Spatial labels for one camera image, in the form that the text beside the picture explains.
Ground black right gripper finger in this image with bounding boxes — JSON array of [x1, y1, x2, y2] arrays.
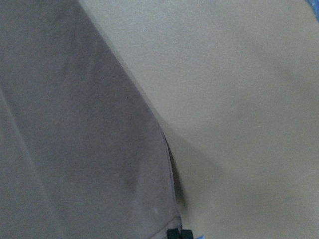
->
[[166, 229, 193, 239]]

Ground dark brown t-shirt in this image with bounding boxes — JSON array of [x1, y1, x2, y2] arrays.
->
[[0, 0, 181, 239]]

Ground blue tape grid lines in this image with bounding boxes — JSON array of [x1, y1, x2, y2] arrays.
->
[[193, 0, 319, 239]]

